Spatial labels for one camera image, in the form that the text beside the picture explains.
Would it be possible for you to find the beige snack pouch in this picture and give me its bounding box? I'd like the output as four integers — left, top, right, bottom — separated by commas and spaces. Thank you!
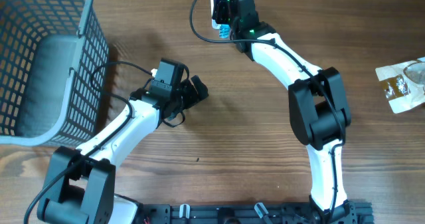
375, 57, 424, 114

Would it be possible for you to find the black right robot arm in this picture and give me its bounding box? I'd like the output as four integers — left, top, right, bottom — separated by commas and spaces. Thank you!
211, 0, 351, 223

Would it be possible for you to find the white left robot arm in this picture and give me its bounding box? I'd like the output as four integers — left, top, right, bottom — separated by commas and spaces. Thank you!
35, 76, 209, 223

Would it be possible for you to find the white barcode scanner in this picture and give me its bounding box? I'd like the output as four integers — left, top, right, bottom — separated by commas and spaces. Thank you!
210, 0, 220, 30

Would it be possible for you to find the grey plastic mesh basket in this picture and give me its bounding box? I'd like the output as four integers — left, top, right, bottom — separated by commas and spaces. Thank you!
1, 0, 109, 147

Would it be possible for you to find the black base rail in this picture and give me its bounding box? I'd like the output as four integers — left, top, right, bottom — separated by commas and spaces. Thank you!
132, 202, 375, 224

